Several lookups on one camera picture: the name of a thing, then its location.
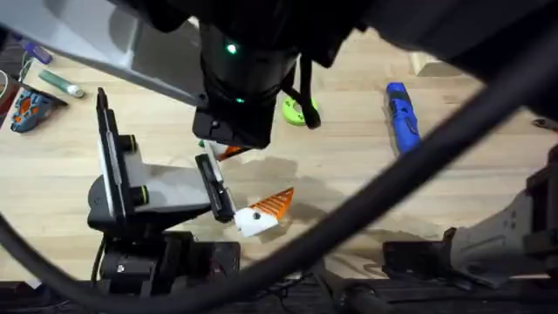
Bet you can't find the pale wooden block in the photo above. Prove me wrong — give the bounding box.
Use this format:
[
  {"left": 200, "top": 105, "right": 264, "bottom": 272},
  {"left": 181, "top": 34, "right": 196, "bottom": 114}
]
[{"left": 409, "top": 51, "right": 480, "bottom": 79}]

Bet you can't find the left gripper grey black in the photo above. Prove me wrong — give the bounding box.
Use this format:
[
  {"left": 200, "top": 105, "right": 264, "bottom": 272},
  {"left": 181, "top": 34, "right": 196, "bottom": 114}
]
[{"left": 86, "top": 133, "right": 296, "bottom": 239}]

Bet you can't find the blue electric screwdriver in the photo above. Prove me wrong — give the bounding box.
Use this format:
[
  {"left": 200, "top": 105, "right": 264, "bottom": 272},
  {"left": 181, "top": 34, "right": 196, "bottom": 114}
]
[{"left": 383, "top": 81, "right": 423, "bottom": 156}]

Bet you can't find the black flat wrist plate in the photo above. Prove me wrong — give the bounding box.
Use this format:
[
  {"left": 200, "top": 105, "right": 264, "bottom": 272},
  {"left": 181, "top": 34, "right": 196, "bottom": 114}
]
[
  {"left": 0, "top": 0, "right": 208, "bottom": 108},
  {"left": 95, "top": 86, "right": 128, "bottom": 222}
]

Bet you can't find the thin black cable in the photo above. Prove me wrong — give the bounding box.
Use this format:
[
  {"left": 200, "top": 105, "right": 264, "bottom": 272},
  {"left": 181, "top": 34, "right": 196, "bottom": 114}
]
[{"left": 280, "top": 54, "right": 323, "bottom": 131}]

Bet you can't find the blue and orange tool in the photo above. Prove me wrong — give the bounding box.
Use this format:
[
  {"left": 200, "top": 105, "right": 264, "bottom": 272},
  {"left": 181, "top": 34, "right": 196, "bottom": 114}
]
[{"left": 9, "top": 89, "right": 69, "bottom": 134}]

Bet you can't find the purple tool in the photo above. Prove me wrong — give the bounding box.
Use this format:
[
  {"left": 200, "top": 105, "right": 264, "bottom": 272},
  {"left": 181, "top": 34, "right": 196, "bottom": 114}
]
[{"left": 16, "top": 37, "right": 54, "bottom": 65}]

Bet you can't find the green disc with holes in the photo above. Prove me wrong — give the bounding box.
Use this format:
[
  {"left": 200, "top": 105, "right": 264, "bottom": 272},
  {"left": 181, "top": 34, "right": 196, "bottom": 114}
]
[{"left": 282, "top": 95, "right": 319, "bottom": 127}]

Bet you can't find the thick black cable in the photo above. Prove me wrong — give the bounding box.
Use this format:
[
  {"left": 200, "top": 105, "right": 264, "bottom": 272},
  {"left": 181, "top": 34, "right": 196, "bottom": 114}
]
[{"left": 0, "top": 21, "right": 558, "bottom": 313}]

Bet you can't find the green tube with white cap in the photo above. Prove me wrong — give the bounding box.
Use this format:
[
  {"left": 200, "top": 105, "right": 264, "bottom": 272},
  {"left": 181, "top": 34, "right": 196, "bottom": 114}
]
[{"left": 37, "top": 69, "right": 86, "bottom": 99}]

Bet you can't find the black rail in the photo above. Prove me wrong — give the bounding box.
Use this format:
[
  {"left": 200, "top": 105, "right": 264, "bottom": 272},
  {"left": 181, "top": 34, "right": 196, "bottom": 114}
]
[{"left": 0, "top": 275, "right": 558, "bottom": 314}]

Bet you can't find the orange ribbed wedge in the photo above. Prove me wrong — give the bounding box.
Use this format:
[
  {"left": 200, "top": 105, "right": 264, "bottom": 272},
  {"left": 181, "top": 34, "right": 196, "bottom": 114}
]
[{"left": 219, "top": 146, "right": 250, "bottom": 162}]

